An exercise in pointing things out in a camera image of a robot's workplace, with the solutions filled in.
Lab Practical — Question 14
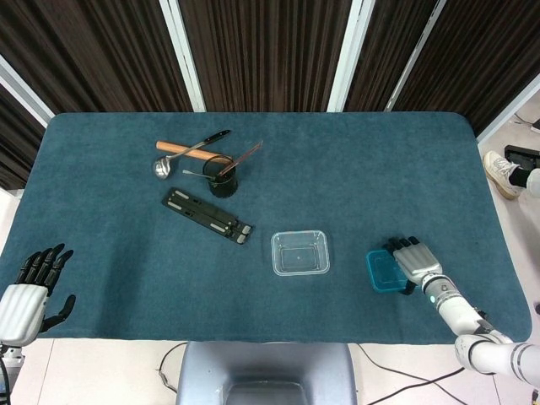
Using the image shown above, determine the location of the black flat folding stand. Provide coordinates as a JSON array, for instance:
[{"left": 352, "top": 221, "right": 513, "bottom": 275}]
[{"left": 160, "top": 186, "right": 256, "bottom": 247}]

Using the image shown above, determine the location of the wooden rolling pin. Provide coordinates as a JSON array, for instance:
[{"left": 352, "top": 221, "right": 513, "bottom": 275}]
[{"left": 155, "top": 140, "right": 233, "bottom": 164}]

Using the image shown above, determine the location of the dark brown folding screen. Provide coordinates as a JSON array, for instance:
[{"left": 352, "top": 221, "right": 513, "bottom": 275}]
[{"left": 0, "top": 0, "right": 540, "bottom": 191}]

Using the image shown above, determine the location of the thin black floor cable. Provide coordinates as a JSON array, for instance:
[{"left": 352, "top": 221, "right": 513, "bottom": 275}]
[{"left": 157, "top": 341, "right": 187, "bottom": 394}]

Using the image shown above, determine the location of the reddish brown chopstick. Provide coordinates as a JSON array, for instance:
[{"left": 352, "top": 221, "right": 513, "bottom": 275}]
[
  {"left": 219, "top": 142, "right": 265, "bottom": 177},
  {"left": 219, "top": 141, "right": 265, "bottom": 176}
]

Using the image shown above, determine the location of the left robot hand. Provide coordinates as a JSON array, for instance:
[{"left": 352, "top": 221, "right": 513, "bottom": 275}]
[{"left": 0, "top": 243, "right": 77, "bottom": 345}]

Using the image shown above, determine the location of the metal ladle black handle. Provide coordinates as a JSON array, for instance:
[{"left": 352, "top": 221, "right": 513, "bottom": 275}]
[{"left": 152, "top": 129, "right": 232, "bottom": 179}]

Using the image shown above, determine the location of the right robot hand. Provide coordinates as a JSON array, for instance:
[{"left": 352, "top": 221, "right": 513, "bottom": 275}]
[{"left": 379, "top": 235, "right": 444, "bottom": 296}]

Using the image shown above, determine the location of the blue plastic lid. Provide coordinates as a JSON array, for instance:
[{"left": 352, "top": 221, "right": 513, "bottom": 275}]
[{"left": 364, "top": 249, "right": 410, "bottom": 294}]

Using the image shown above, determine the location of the long black floor cable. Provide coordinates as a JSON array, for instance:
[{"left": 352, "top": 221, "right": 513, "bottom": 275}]
[{"left": 358, "top": 343, "right": 469, "bottom": 404}]

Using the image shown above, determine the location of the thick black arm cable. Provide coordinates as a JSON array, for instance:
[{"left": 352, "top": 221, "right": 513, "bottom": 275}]
[{"left": 363, "top": 366, "right": 465, "bottom": 405}]

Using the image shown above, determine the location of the clear plastic container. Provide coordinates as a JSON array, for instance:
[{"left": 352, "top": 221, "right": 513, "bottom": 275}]
[{"left": 270, "top": 229, "right": 331, "bottom": 278}]

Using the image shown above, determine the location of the teal tablecloth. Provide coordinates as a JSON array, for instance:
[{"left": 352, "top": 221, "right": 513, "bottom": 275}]
[{"left": 0, "top": 111, "right": 532, "bottom": 345}]

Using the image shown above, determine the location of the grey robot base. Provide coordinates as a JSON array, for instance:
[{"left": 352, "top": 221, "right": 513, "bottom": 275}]
[{"left": 175, "top": 340, "right": 359, "bottom": 405}]

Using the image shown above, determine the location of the white sneaker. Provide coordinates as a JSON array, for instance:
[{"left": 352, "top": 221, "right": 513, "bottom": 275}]
[{"left": 483, "top": 150, "right": 522, "bottom": 200}]

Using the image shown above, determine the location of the black mesh pen holder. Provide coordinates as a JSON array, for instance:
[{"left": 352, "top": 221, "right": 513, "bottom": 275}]
[{"left": 202, "top": 154, "right": 240, "bottom": 199}]

